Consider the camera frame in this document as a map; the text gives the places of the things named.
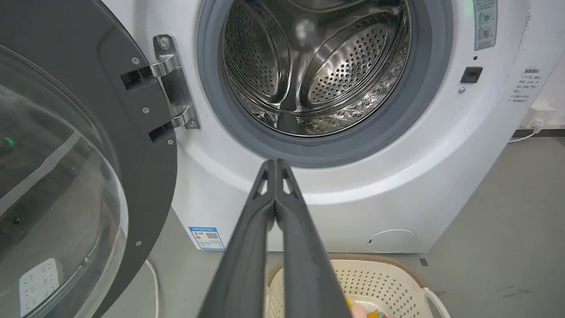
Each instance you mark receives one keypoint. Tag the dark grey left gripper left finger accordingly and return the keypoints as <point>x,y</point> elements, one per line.
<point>240,265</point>

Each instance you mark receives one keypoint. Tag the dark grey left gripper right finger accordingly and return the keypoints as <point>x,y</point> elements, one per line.
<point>304,265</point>

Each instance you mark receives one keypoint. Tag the white front-load washing machine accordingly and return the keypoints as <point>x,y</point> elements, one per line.
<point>397,176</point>

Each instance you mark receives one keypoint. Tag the dark grey washing machine door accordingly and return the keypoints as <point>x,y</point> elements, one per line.
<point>88,176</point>

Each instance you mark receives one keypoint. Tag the blue energy label sticker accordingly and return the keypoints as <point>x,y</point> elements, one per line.
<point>206,238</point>

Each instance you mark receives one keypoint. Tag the cream perforated laundry basket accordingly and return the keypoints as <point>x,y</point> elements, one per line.
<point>388,282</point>

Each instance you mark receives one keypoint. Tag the round white filter cover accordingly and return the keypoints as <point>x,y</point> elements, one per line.
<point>391,240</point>

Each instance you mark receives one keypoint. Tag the chrome door hinge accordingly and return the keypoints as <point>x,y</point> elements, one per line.
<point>174,84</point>

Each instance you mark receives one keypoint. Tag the stainless steel washer drum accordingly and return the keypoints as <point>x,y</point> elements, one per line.
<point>315,66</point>

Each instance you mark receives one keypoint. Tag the grey rubber door gasket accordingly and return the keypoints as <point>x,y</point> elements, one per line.
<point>423,88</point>

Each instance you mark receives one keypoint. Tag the black door latch socket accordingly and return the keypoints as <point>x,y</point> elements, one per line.
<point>471,74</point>

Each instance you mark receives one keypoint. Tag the grey instruction sticker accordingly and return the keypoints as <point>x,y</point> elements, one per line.
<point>485,22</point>

